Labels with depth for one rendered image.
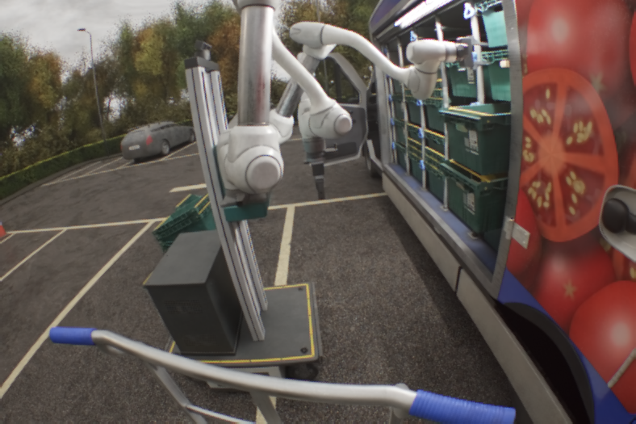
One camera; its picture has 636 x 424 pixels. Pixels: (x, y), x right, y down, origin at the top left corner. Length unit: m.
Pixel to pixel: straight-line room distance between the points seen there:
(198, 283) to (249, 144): 0.76
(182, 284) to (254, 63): 1.00
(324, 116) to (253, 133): 0.26
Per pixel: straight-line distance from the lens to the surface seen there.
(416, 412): 0.38
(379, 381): 1.85
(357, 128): 4.59
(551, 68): 1.04
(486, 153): 1.24
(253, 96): 0.87
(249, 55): 0.89
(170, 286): 1.45
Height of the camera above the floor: 1.56
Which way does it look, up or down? 18 degrees down
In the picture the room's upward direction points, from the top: 7 degrees counter-clockwise
